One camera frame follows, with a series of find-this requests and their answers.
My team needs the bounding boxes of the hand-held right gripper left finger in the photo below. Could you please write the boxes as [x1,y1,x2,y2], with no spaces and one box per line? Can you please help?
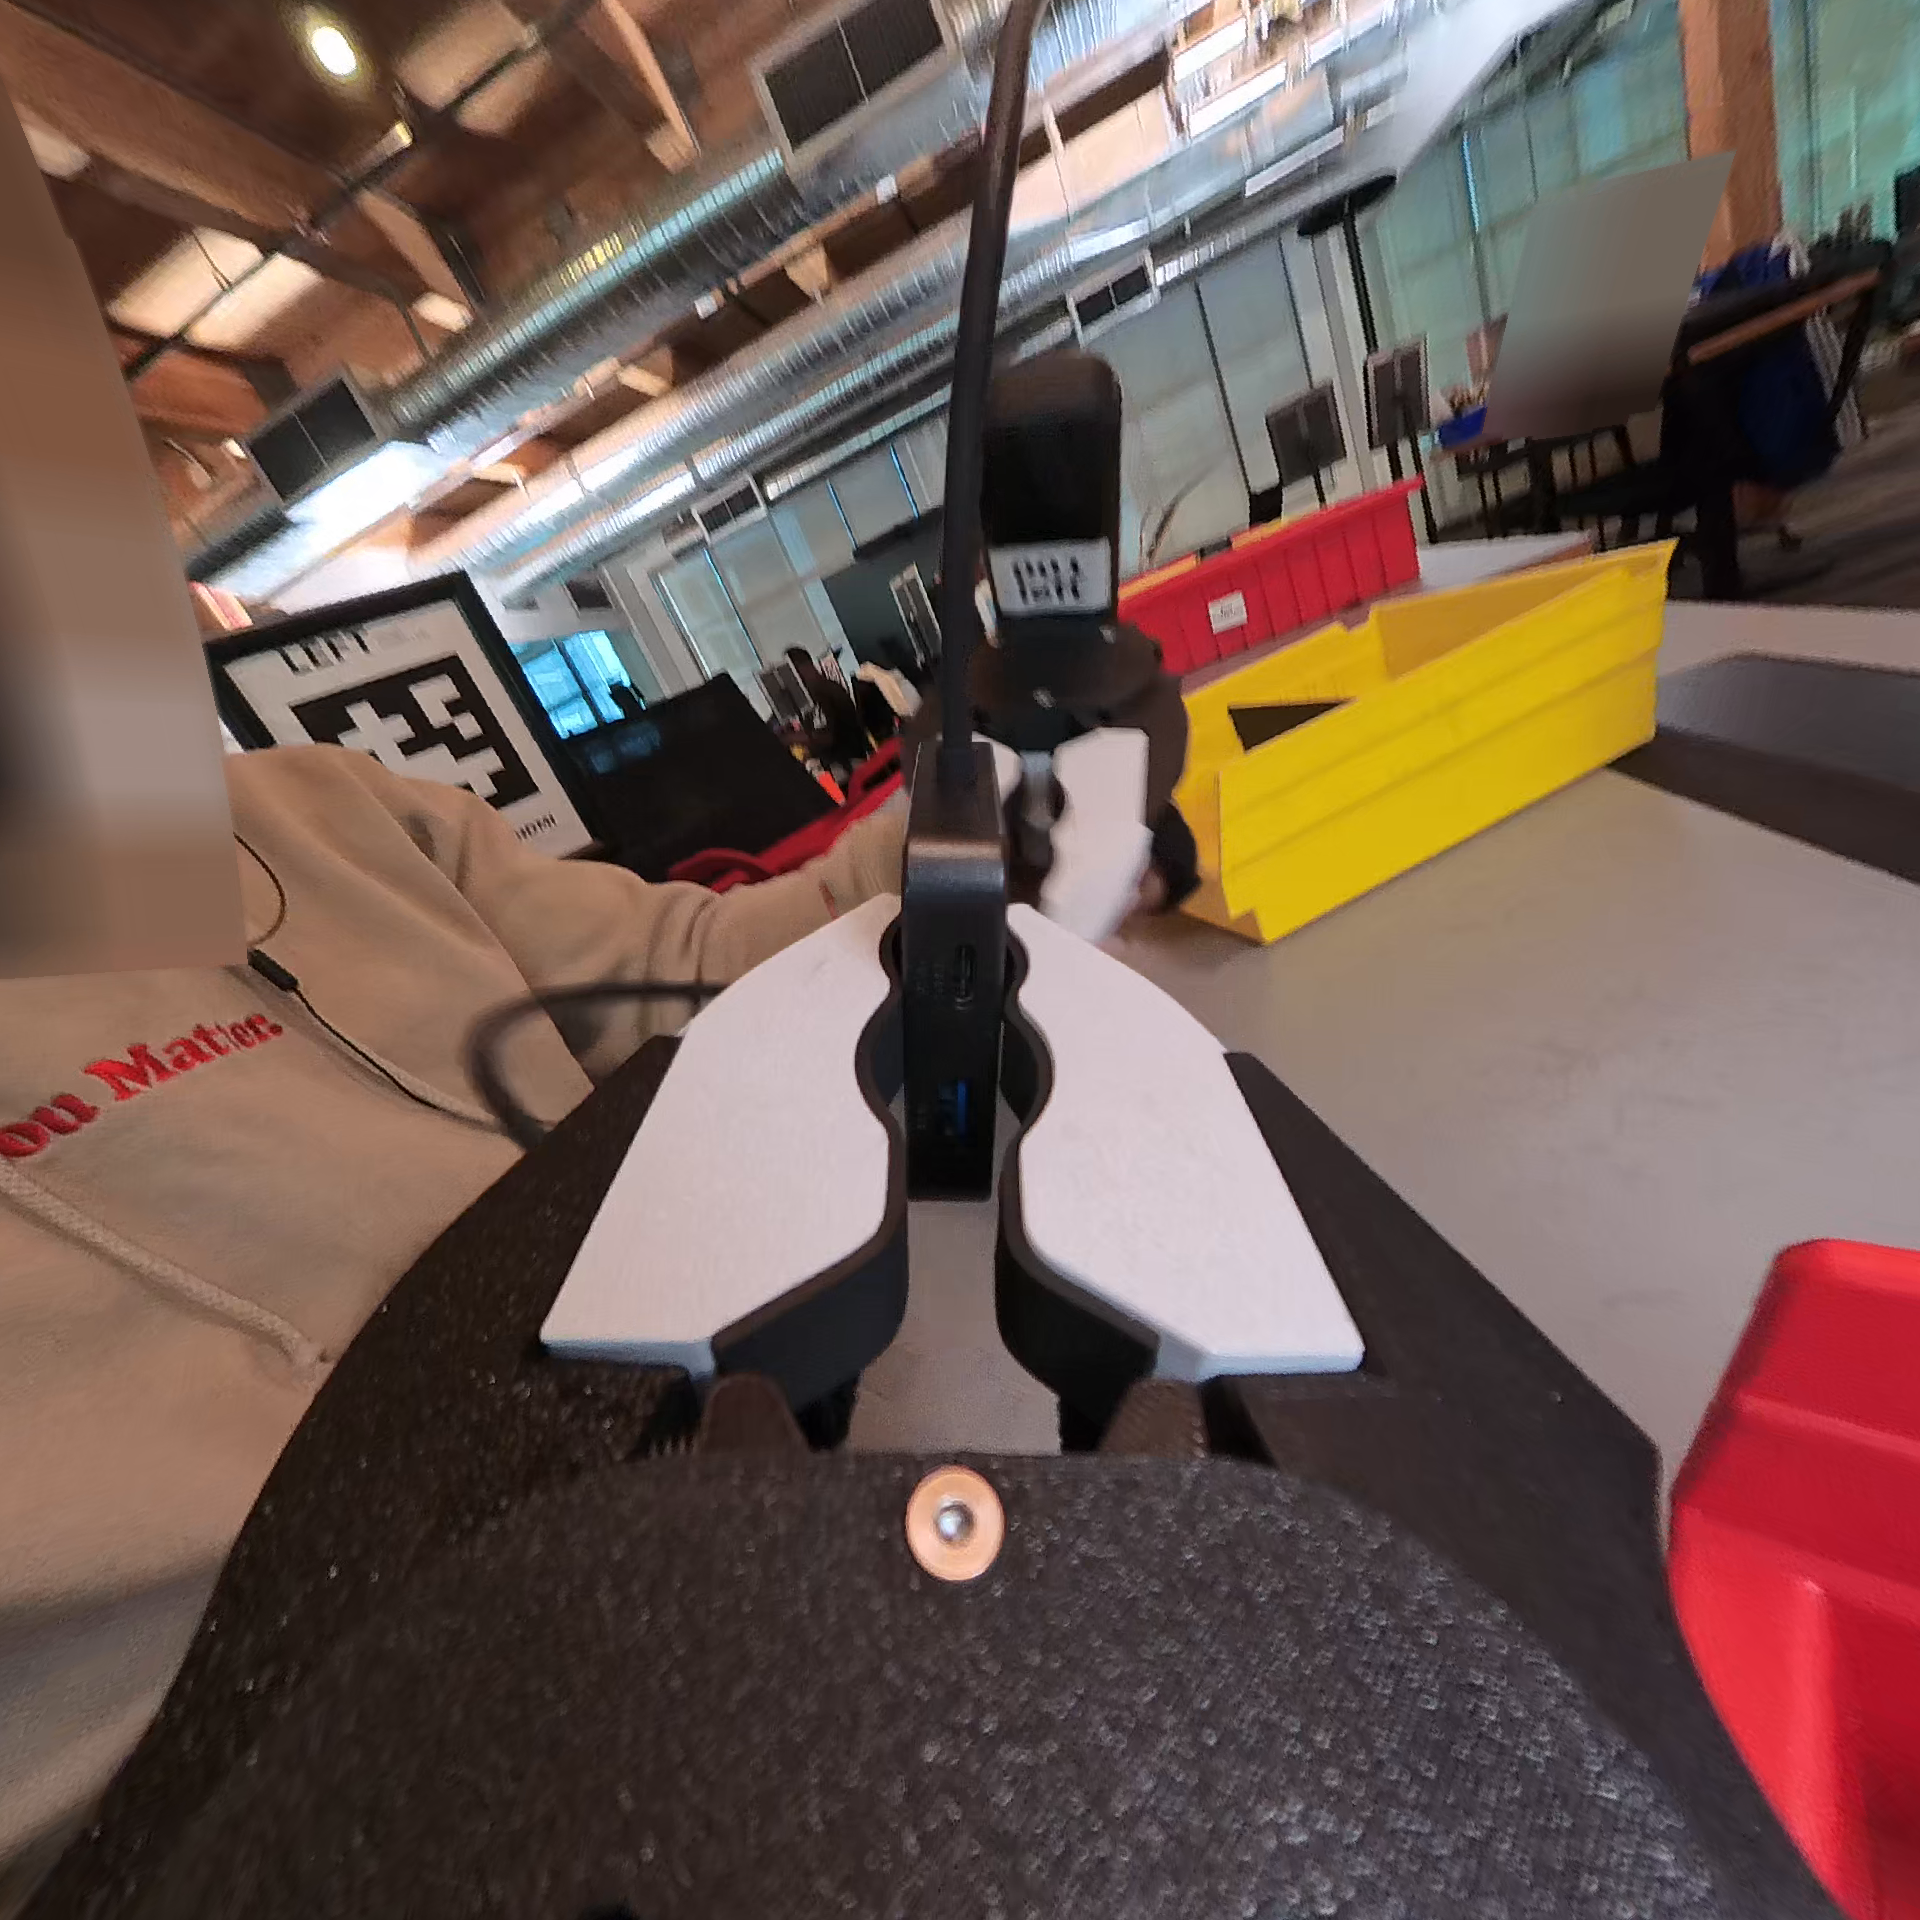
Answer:
[535,895,913,1420]

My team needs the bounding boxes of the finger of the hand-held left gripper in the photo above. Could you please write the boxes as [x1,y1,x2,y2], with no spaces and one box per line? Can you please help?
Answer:
[1038,732,1156,934]

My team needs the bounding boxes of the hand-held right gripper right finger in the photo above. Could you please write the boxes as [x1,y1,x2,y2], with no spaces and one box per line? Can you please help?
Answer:
[993,897,1370,1420]

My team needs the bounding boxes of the black adapter hub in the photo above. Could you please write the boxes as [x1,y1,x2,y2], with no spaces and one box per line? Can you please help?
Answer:
[902,738,1009,1202]

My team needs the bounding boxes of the yellow plastic bin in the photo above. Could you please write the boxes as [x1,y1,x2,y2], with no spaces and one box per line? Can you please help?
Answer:
[1176,537,1677,946]

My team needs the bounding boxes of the red plastic bin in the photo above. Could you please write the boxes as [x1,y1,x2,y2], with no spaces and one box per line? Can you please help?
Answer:
[1667,1239,1920,1920]

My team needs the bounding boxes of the black sign on stand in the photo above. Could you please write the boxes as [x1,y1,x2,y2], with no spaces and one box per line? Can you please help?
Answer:
[1266,381,1345,488]
[1365,343,1434,451]

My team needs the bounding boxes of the red ribbed bin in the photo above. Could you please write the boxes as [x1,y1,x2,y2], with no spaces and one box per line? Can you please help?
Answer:
[1116,476,1422,676]

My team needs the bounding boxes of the red plastic basket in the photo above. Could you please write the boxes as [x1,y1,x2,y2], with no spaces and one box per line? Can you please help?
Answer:
[666,743,909,892]

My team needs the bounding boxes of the black floor lamp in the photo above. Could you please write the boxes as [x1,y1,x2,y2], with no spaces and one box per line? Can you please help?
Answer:
[1295,169,1399,504]

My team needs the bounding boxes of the black-framed marker sign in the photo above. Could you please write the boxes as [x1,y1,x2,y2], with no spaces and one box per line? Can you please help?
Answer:
[202,572,605,858]

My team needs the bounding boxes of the person's beige hoodie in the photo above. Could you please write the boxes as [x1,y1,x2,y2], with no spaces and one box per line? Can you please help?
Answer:
[0,743,707,1863]

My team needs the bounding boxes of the blue striped jacket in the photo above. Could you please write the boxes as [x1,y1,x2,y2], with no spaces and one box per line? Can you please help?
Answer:
[1693,232,1854,483]

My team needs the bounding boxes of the wooden column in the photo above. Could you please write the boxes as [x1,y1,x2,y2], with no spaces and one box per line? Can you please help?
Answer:
[1677,0,1781,167]

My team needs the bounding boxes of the silver ventilation duct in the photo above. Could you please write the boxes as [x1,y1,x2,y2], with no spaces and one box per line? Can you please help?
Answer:
[381,91,1353,495]

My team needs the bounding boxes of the black earphone cable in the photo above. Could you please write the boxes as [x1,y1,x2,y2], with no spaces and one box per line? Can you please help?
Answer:
[230,833,503,1131]

